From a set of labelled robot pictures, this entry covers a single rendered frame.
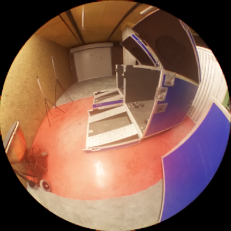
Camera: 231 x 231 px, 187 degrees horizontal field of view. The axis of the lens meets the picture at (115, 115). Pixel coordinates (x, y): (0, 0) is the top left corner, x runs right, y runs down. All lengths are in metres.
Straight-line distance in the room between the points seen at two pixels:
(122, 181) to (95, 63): 6.49
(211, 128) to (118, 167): 0.96
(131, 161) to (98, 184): 0.52
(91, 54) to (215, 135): 6.59
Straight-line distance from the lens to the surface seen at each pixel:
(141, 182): 1.01
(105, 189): 1.00
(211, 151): 0.53
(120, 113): 1.30
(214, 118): 0.51
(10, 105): 2.23
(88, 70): 6.32
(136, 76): 1.41
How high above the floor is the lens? 0.96
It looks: 41 degrees down
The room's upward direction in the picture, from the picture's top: 4 degrees counter-clockwise
